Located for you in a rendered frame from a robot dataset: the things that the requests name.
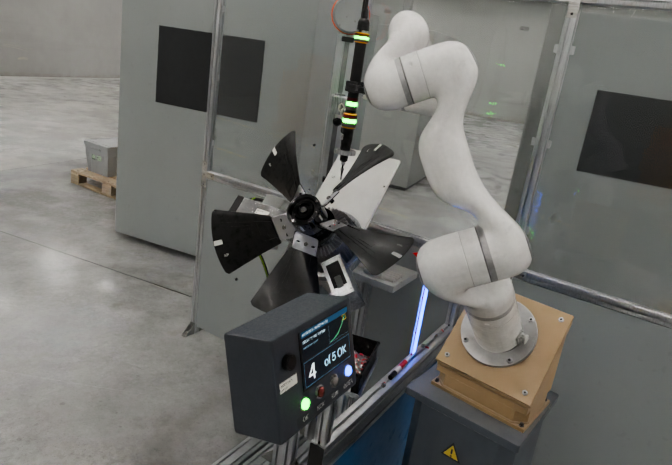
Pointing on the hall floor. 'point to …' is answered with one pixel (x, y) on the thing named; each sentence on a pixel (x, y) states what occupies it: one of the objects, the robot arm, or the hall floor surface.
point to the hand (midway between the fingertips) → (355, 86)
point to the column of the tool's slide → (330, 102)
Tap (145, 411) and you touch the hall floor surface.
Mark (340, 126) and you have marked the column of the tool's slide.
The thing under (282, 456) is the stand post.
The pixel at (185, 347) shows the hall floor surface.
